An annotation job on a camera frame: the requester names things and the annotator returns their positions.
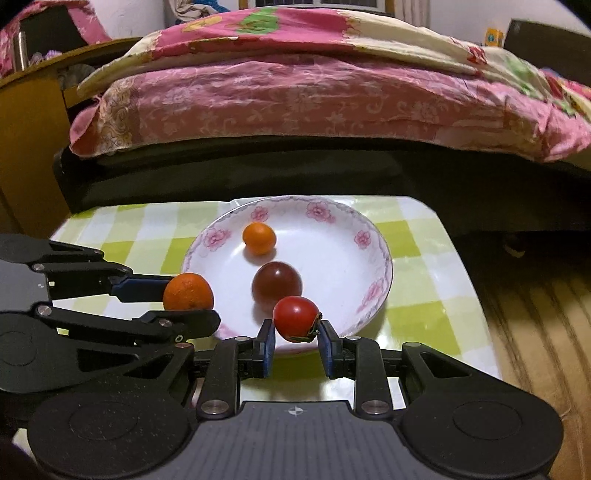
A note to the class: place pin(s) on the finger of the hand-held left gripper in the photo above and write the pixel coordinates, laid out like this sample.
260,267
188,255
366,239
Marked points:
194,322
143,287

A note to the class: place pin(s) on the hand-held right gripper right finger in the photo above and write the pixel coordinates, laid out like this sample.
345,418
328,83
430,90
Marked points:
325,353

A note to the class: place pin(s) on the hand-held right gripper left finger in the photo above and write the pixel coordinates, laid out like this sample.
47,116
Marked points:
268,350

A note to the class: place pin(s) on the orange mandarin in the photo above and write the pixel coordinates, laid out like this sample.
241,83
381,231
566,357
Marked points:
259,238
187,291

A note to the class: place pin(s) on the red cherry tomato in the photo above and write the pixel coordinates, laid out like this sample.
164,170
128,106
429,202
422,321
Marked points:
295,321

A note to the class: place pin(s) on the white floral plate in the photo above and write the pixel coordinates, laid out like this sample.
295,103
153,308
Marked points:
328,258

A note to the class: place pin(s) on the dark purple tomato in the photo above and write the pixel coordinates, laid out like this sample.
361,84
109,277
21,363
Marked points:
276,282

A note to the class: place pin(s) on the green checkered tablecloth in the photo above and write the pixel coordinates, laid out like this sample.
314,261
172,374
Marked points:
415,323

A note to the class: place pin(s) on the wooden cabinet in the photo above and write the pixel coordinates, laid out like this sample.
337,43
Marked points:
27,161

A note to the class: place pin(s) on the black bed base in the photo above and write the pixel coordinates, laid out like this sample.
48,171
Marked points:
277,170

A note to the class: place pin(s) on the grey cloth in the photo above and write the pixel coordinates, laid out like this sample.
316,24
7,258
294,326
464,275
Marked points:
76,74

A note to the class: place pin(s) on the pink floral blanket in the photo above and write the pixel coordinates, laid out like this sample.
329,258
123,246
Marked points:
300,92

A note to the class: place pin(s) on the pink floral cloth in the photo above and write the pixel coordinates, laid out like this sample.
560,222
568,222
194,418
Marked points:
60,23

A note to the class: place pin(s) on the blue cloth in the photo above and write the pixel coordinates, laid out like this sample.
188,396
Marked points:
214,5

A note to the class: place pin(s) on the yellow box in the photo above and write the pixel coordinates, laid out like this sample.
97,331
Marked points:
492,37

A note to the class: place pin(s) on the dark furniture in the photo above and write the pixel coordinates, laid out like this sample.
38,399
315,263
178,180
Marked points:
540,37

